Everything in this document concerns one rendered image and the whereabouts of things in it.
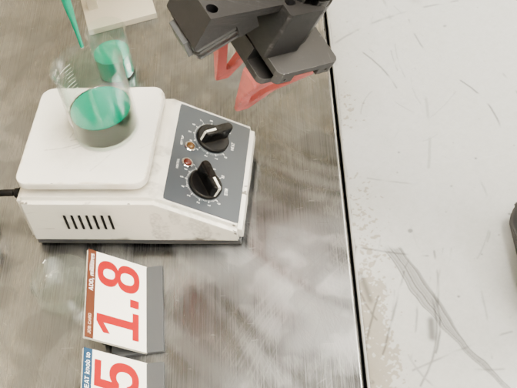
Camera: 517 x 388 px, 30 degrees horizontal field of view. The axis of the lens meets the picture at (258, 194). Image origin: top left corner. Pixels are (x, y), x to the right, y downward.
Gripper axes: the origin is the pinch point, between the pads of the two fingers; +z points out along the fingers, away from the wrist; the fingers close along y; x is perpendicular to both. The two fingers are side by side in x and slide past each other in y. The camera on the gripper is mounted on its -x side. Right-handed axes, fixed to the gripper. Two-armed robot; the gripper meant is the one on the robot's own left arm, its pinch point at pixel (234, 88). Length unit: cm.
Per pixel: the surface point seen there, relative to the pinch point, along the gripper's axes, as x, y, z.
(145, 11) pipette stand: 9.5, -22.0, 16.9
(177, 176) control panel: -5.3, 3.4, 7.2
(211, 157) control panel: -0.8, 2.5, 7.2
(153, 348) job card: -13.0, 15.7, 12.2
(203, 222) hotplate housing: -5.1, 8.2, 7.7
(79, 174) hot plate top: -12.9, -0.4, 8.9
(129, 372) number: -16.2, 16.9, 11.9
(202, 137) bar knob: -1.2, 0.7, 6.3
